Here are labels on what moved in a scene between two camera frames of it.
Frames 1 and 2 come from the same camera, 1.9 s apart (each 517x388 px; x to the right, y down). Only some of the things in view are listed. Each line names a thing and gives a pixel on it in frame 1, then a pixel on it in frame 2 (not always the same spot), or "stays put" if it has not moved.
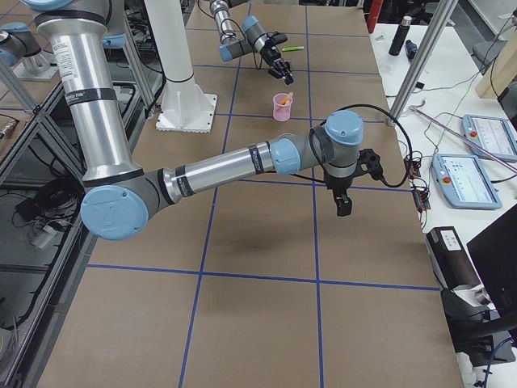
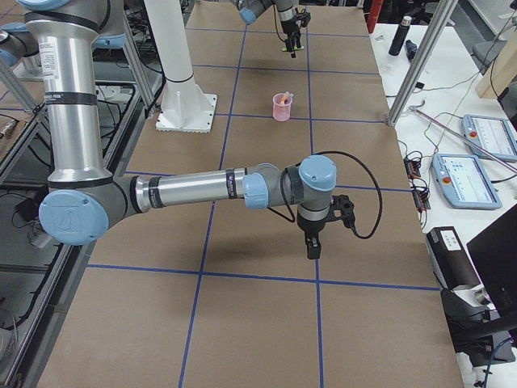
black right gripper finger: (343, 204) → (313, 248)
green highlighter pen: (292, 48) stays put
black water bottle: (400, 36) stays put
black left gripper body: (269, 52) → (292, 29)
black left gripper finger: (275, 73) → (290, 44)
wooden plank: (502, 72) stays put
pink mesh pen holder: (282, 106) stays put
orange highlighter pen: (286, 99) stays put
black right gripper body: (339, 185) → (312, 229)
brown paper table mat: (259, 283) stays put
